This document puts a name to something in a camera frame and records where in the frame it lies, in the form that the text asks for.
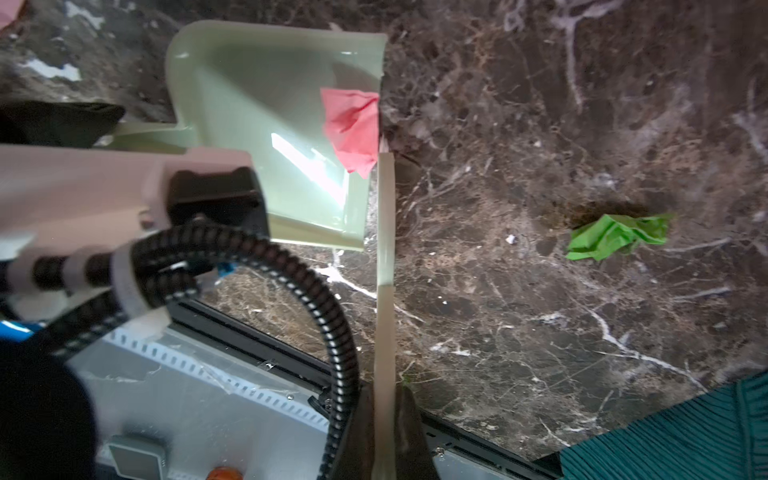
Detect green plastic dustpan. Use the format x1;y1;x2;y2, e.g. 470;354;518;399
111;20;387;250

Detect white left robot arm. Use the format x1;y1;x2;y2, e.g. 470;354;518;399
1;221;360;479

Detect white slotted cable duct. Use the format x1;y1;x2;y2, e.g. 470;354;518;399
105;328;329;432

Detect small pink paper scrap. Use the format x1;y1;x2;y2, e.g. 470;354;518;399
321;88;380;179

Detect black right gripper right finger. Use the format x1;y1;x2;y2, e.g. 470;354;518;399
395;386;440;480

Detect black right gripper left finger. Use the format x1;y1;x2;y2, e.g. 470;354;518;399
329;384;375;480

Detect small green paper scrap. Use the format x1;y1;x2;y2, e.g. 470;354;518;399
566;214;671;261

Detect green hand brush white bristles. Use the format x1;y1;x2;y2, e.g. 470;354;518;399
371;139;397;479

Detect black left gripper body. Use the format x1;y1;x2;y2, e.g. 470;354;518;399
1;100;126;149

